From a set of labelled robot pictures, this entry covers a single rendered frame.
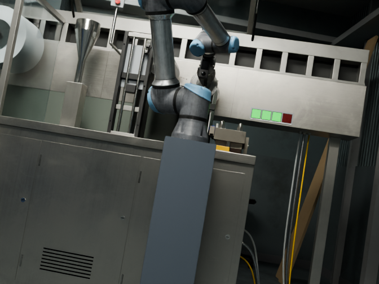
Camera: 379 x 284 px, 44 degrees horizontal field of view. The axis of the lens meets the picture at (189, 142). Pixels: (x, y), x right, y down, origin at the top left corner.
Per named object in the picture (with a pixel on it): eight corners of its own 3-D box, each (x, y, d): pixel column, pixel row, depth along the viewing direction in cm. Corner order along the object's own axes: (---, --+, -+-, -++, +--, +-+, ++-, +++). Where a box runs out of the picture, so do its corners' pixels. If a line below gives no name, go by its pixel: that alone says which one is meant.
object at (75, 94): (52, 127, 255) (70, 26, 259) (61, 130, 268) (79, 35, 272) (76, 131, 253) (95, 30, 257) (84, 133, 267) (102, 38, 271)
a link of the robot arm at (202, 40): (207, 43, 204) (217, 30, 211) (185, 42, 210) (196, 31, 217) (211, 58, 209) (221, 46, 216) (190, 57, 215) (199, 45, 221)
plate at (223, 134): (213, 138, 237) (215, 127, 238) (216, 145, 277) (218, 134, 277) (244, 143, 236) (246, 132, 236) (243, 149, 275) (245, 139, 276)
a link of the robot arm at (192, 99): (199, 116, 180) (205, 81, 181) (170, 113, 186) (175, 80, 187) (212, 121, 190) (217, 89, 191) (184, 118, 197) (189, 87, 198)
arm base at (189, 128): (210, 143, 180) (214, 118, 181) (171, 137, 179) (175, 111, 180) (205, 145, 195) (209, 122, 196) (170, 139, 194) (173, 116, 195)
